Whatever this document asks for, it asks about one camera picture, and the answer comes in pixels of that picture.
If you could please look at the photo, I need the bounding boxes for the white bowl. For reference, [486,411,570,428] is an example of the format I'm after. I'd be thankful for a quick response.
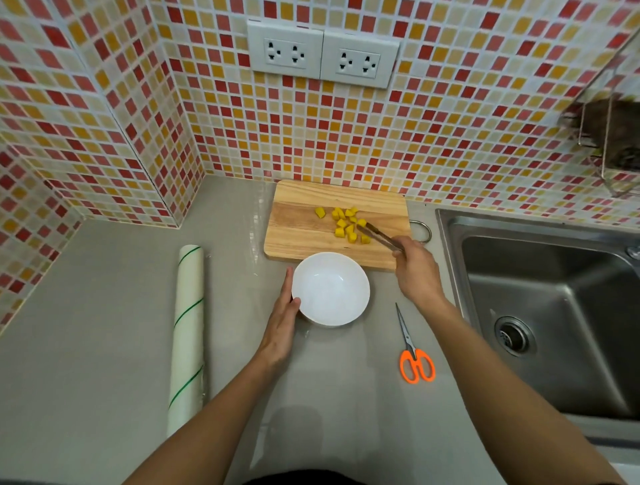
[291,252,371,328]

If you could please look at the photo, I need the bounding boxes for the metal tongs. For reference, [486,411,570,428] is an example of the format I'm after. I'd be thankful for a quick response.
[356,222,407,253]

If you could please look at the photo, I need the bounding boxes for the metal wire rack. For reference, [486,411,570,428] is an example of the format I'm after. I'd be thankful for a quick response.
[556,34,640,199]

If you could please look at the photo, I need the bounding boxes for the green striped wrap roll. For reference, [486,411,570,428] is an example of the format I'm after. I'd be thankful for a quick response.
[166,244,207,440]

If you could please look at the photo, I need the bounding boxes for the wooden cutting board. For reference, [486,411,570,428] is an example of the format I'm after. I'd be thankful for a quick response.
[263,180,412,273]

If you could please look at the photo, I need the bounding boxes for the person's left hand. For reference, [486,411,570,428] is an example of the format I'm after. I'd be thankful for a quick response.
[257,266,303,369]

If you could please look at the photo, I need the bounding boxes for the metal sink drain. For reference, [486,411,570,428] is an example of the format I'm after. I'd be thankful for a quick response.
[493,315,537,358]

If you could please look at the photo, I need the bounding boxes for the person's right forearm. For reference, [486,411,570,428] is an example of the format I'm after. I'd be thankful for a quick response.
[417,295,628,485]

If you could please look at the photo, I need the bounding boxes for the pile of yellow fruit cubes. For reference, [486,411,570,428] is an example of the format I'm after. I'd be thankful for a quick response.
[314,206,372,245]

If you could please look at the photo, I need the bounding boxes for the person's right hand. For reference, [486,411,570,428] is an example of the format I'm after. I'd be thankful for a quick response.
[392,235,448,313]

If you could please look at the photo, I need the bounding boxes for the stainless steel sink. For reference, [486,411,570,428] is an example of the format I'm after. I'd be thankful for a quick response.
[434,208,640,421]

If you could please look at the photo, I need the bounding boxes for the dark scouring pad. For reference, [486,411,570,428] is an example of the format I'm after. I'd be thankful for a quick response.
[574,97,640,172]

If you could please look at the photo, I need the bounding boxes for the white wall socket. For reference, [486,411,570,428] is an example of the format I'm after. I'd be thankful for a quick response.
[246,19,325,80]
[319,28,401,90]

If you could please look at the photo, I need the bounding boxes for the orange handled scissors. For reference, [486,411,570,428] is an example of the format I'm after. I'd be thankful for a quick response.
[394,302,437,385]

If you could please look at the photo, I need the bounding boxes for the person's left forearm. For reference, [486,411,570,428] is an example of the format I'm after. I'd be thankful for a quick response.
[122,350,283,485]

